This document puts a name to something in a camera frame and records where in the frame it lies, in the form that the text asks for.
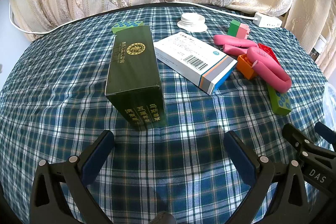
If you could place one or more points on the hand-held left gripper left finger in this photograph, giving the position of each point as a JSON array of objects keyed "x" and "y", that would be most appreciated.
[{"x": 97, "y": 153}]

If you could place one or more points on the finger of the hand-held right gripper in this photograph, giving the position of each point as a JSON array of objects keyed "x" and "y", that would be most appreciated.
[
  {"x": 326, "y": 134},
  {"x": 295, "y": 136}
]

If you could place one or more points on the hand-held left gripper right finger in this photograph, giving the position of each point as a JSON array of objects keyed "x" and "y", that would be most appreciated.
[{"x": 240, "y": 158}]

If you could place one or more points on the green block with blue dots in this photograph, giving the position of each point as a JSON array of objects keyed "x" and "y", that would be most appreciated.
[
  {"x": 123, "y": 27},
  {"x": 279, "y": 106}
]

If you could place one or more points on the clear plastic bowl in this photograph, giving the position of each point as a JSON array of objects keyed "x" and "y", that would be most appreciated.
[{"x": 331, "y": 98}]

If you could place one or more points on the pink foam roller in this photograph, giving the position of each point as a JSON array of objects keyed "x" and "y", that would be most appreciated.
[
  {"x": 265, "y": 66},
  {"x": 231, "y": 41}
]

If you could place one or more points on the red block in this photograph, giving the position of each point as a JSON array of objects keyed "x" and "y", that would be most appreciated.
[{"x": 271, "y": 54}]

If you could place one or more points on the orange block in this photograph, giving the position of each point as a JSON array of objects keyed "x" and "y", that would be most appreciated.
[{"x": 244, "y": 67}]

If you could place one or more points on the dark green box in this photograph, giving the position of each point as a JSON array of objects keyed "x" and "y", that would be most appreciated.
[{"x": 134, "y": 66}]

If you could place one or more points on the white medicine box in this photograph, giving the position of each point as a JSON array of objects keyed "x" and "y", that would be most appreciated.
[{"x": 189, "y": 53}]

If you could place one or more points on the green and pink block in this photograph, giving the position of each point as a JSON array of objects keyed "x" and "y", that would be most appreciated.
[{"x": 233, "y": 29}]

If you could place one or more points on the white round lid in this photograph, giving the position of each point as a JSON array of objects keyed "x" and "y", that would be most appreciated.
[{"x": 191, "y": 19}]

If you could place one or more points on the blue plaid tablecloth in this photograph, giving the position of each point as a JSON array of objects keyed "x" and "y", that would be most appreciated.
[{"x": 65, "y": 82}]

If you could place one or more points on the white tower heater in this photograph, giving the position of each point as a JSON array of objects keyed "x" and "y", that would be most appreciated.
[{"x": 319, "y": 45}]

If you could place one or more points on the white power strip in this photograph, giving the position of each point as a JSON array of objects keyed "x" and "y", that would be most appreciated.
[{"x": 267, "y": 19}]

